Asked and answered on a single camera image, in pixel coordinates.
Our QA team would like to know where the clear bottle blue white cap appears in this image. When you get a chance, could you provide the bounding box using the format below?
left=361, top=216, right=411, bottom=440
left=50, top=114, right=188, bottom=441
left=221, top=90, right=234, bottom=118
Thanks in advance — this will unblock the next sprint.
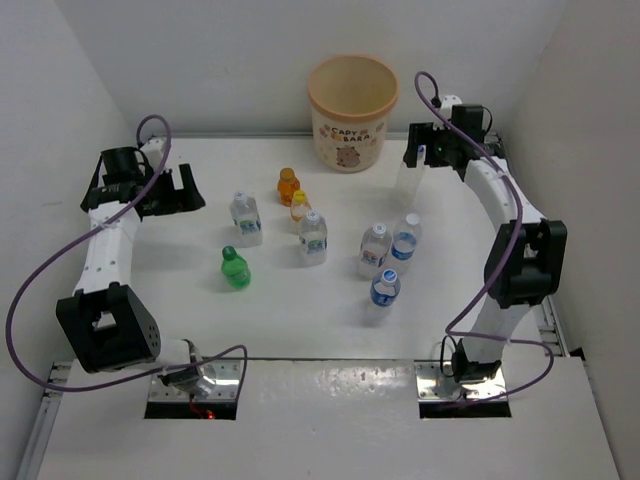
left=392, top=145, right=426, bottom=207

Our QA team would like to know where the clear bottle blue label tall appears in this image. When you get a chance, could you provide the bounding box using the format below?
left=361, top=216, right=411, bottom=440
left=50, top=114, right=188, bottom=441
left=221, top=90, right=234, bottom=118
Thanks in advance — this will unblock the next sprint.
left=389, top=213, right=422, bottom=275

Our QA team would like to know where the clear bottle QR cap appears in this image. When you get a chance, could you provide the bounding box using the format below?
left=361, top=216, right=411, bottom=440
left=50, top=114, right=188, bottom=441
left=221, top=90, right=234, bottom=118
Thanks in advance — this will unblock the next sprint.
left=299, top=209, right=328, bottom=266

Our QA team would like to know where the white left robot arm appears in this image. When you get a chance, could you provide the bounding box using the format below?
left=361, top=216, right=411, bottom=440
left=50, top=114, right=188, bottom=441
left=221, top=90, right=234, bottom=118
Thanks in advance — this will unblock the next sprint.
left=56, top=140, right=205, bottom=373

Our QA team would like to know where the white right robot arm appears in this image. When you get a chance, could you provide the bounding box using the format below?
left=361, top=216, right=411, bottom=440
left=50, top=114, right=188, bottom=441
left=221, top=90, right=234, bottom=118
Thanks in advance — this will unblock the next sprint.
left=403, top=104, right=568, bottom=383

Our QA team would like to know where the beige capybara plastic bin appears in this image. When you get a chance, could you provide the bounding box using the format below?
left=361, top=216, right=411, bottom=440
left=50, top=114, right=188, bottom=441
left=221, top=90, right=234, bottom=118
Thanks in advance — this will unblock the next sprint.
left=307, top=55, right=399, bottom=173

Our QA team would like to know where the green plastic bottle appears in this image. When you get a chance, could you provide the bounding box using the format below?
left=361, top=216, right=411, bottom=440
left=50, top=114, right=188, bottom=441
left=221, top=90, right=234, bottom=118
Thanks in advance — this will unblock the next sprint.
left=221, top=246, right=251, bottom=290

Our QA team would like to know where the orange juice bottle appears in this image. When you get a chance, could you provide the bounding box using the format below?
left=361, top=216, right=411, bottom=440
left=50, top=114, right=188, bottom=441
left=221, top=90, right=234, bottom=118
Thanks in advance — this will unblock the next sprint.
left=277, top=167, right=300, bottom=206

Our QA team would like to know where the yellow cap small bottle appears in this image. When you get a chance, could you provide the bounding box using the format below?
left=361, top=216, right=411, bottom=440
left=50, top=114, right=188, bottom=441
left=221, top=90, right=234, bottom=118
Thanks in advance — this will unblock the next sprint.
left=290, top=189, right=312, bottom=233

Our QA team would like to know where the clear bottle orange blue label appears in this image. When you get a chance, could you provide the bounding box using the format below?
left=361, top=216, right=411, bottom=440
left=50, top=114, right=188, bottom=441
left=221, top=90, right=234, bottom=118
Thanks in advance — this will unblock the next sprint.
left=358, top=222, right=392, bottom=279

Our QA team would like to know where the blue label Pocari bottle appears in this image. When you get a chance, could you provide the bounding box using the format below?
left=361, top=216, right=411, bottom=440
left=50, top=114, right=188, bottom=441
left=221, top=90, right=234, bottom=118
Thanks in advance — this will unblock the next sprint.
left=366, top=269, right=401, bottom=323

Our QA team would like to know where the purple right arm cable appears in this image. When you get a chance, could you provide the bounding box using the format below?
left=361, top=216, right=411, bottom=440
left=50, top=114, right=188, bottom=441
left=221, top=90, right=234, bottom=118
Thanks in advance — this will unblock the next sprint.
left=414, top=71, right=555, bottom=405

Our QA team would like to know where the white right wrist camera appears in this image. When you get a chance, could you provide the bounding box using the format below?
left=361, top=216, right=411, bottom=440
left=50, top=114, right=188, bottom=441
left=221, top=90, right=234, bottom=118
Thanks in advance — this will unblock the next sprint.
left=439, top=95, right=462, bottom=119

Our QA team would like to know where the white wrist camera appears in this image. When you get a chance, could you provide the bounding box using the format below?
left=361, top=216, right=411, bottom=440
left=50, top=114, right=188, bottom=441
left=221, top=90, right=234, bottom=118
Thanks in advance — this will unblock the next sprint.
left=140, top=138, right=166, bottom=170
left=439, top=95, right=462, bottom=119

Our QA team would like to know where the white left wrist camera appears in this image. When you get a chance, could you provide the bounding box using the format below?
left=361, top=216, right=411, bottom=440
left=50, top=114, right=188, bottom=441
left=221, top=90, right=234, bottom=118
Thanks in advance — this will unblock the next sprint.
left=140, top=138, right=166, bottom=170

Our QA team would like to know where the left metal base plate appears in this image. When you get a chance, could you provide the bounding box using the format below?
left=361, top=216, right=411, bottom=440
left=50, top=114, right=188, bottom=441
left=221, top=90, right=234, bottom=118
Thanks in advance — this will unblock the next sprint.
left=148, top=360, right=242, bottom=403

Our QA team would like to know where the metal base plate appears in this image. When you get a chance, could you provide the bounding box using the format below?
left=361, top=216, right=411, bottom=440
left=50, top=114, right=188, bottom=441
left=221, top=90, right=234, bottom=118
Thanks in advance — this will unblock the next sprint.
left=148, top=360, right=242, bottom=403
left=414, top=360, right=506, bottom=404

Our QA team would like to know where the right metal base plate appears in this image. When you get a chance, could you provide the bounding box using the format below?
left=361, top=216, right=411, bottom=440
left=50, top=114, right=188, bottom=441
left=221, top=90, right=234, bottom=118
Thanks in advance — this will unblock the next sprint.
left=414, top=360, right=506, bottom=404

